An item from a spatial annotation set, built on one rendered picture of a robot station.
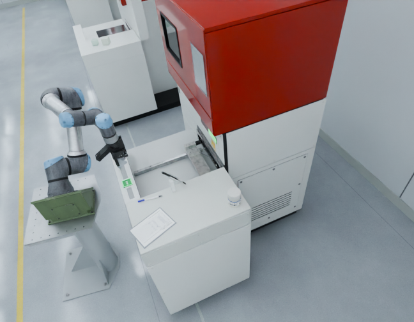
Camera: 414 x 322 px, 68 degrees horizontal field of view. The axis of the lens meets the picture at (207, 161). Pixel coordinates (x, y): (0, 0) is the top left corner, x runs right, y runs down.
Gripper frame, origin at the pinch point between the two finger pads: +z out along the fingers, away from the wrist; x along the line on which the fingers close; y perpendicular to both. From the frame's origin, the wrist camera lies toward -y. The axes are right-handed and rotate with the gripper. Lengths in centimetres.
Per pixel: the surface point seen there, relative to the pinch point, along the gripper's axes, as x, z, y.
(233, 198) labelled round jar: -46, 6, 50
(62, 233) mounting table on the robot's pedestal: -7, 29, -44
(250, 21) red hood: -15, -69, 76
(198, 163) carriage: 2, 23, 48
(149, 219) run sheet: -32.1, 13.9, 6.2
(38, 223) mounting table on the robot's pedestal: 7, 29, -58
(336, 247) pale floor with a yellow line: -55, 111, 135
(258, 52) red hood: -15, -54, 80
